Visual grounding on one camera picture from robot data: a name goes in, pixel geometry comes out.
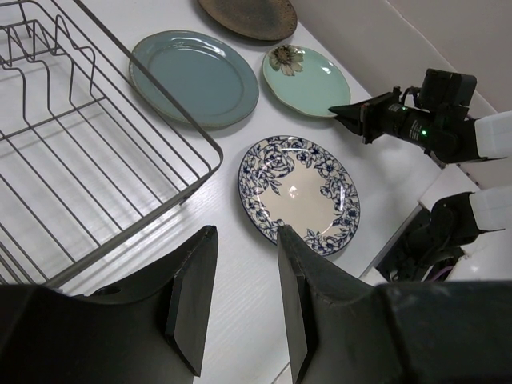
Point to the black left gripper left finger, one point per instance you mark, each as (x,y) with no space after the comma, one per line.
(151,323)

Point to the mint green flower plate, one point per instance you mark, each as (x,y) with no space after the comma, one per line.
(305,80)

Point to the grey wire dish rack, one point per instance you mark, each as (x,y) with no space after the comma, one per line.
(91,174)

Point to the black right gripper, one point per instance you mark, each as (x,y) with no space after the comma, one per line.
(384,114)

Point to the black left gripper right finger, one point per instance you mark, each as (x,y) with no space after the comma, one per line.
(333,320)

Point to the blue floral white plate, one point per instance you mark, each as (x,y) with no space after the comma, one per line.
(288,180)

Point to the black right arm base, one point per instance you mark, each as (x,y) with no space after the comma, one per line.
(435,237)

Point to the grey-blue round plate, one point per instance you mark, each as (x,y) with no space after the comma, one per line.
(207,77)

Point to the brown speckled plate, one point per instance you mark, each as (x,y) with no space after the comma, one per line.
(263,20)

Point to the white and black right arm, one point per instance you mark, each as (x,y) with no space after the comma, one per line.
(434,117)

